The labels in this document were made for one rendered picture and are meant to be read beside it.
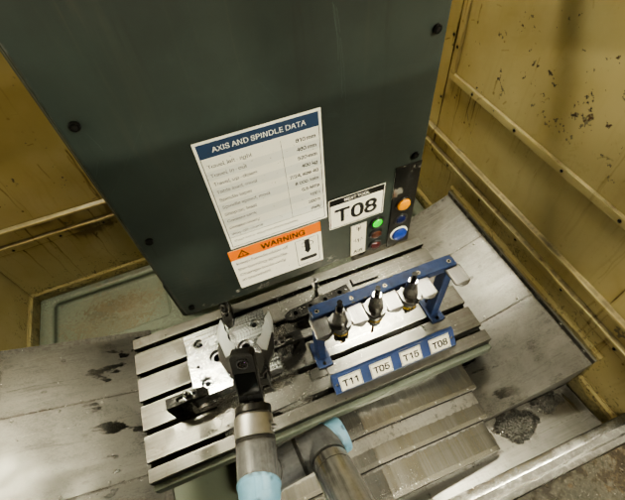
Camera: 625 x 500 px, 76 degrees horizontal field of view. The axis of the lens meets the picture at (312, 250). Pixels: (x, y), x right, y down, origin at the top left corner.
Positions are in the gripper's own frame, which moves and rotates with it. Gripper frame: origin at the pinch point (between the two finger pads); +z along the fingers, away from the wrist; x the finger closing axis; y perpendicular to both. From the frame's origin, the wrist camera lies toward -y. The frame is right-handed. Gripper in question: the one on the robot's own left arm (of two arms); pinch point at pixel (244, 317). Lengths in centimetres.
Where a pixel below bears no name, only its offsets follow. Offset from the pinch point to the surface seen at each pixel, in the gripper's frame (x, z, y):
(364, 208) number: 26.1, 1.2, -28.4
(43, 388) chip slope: -90, 21, 68
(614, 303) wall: 106, 0, 35
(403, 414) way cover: 41, -12, 70
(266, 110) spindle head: 13, -1, -51
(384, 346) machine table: 38, 8, 57
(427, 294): 49, 10, 25
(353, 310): 27.1, 9.0, 25.4
